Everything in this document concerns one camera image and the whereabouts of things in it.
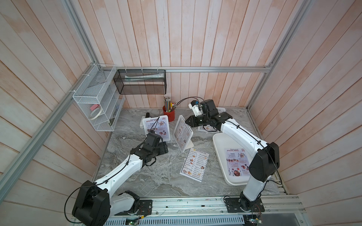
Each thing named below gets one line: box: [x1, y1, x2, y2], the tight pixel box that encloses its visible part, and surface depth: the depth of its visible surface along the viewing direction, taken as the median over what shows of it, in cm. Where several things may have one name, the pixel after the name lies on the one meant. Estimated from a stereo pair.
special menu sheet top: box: [145, 116, 170, 141], surface depth 92 cm
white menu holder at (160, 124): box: [139, 114, 171, 142], surface depth 92 cm
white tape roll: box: [89, 107, 103, 121], surface depth 81 cm
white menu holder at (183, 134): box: [172, 114, 195, 153], surface depth 90 cm
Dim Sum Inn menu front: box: [179, 147, 210, 183], surface depth 90 cm
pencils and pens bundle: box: [163, 96, 177, 113], surface depth 106 cm
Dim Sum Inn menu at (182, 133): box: [174, 117, 192, 151], surface depth 90 cm
